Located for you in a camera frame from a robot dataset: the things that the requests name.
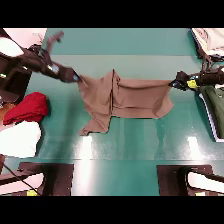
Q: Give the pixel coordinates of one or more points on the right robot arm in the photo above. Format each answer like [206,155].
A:
[213,78]

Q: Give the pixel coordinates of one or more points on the beige garment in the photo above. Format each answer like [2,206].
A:
[210,38]

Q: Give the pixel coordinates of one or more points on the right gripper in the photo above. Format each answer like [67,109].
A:
[182,80]

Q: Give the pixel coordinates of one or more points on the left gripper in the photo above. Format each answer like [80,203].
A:
[68,74]

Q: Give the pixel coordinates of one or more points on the red garment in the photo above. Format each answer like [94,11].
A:
[28,107]

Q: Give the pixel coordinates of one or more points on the brown shirt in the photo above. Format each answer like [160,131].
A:
[126,96]

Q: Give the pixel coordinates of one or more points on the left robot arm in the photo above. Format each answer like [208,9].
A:
[33,61]

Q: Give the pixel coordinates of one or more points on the dark green garment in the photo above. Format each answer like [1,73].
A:
[216,106]

